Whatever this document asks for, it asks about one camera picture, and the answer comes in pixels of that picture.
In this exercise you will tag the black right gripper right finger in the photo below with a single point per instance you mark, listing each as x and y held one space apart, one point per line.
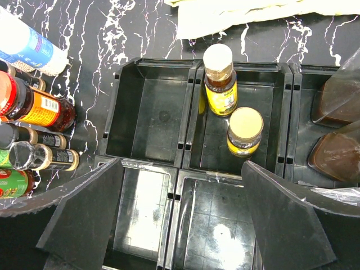
297 228

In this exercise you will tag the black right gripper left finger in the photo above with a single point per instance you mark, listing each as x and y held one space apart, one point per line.
67 227

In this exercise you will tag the glass oil bottle gold spout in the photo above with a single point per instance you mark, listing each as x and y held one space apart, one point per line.
337 103

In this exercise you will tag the yellow-label beige-cap bottle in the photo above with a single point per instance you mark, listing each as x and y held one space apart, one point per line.
220 79
244 131

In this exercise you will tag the yellow-cap green-label bottle front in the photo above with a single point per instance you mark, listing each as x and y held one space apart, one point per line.
16 183

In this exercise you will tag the yellow-cap green-label bottle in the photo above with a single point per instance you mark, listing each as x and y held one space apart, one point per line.
16 183
4 159

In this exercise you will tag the yellow-cap green-label bottle rear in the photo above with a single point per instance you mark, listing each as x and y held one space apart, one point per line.
4 159

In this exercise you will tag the black-cap spice bottle middle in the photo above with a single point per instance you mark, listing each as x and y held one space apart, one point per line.
11 133

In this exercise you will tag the black organizer tray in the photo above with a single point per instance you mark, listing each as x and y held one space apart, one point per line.
183 203

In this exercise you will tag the red-lid chili sauce jar rear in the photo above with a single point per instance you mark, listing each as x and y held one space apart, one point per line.
21 103

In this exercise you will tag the black-cap spice bottle rear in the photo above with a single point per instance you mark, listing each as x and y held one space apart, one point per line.
21 70

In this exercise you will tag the right white-lid granule jar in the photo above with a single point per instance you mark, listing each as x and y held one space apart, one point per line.
23 43

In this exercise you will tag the patterned cream folded cloth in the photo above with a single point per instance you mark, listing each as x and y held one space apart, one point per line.
200 18

